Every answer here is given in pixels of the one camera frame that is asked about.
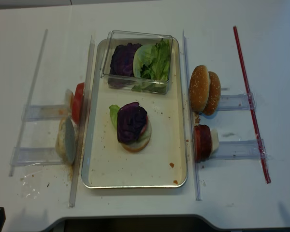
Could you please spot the tomato slice on burger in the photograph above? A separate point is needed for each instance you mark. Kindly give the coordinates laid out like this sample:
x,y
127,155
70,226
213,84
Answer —
x,y
145,126

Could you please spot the white slice beside patties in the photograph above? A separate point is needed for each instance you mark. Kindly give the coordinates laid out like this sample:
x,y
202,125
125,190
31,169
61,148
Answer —
x,y
214,140

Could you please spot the red tomato slice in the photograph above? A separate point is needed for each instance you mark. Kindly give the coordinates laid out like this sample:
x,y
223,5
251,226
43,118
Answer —
x,y
78,102

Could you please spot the clear far left rail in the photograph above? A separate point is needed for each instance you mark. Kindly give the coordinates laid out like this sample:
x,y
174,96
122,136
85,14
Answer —
x,y
27,106

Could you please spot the pale bread bun left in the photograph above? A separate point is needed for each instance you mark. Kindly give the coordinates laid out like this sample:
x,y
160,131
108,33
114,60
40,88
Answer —
x,y
65,142

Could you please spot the clear plastic container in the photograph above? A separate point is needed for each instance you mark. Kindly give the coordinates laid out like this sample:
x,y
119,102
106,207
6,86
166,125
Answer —
x,y
118,37

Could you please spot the white slice behind tomato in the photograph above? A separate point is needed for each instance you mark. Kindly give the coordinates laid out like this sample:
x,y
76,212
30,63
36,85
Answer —
x,y
68,100

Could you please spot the sesame top bun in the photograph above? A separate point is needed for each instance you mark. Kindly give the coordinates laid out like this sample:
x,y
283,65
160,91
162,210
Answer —
x,y
199,88

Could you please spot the red plastic strip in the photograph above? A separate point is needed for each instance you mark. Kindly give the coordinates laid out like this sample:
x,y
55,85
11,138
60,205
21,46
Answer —
x,y
252,106

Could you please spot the dark monitor edge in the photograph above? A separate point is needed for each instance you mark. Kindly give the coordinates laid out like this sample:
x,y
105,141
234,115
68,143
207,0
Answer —
x,y
133,224

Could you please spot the metal baking tray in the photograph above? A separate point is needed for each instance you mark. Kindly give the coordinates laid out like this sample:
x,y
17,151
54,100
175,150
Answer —
x,y
162,163

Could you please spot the green lettuce leaf on burger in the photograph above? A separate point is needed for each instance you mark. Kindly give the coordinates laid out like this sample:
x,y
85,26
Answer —
x,y
113,110

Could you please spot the sesame bun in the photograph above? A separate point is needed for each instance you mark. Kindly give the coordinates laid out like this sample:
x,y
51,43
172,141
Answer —
x,y
214,94
199,88

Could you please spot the purple cabbage in container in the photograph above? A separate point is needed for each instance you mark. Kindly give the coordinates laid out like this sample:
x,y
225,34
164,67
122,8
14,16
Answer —
x,y
122,59

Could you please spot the bottom burger bun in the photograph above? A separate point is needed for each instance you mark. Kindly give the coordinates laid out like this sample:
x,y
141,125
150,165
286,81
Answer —
x,y
141,143

